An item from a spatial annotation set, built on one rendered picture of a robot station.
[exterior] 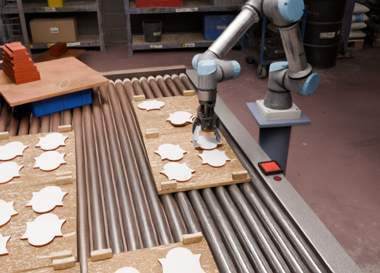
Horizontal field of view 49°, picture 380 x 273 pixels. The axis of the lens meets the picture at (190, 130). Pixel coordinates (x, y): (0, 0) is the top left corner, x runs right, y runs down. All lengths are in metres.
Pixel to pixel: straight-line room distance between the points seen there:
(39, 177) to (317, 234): 1.01
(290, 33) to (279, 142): 0.63
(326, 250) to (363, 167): 2.30
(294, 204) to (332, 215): 1.52
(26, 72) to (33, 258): 1.19
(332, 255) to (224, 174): 0.49
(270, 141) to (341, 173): 1.32
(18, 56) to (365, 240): 2.27
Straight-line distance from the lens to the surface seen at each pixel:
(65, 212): 1.45
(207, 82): 1.60
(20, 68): 2.26
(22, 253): 1.34
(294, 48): 1.94
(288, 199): 1.52
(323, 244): 1.37
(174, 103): 2.15
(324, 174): 3.42
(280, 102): 2.17
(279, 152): 2.29
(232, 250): 1.30
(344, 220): 3.00
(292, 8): 1.82
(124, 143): 1.83
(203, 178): 1.55
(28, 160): 1.77
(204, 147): 1.71
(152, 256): 1.25
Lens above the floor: 1.81
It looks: 28 degrees down
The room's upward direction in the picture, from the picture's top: straight up
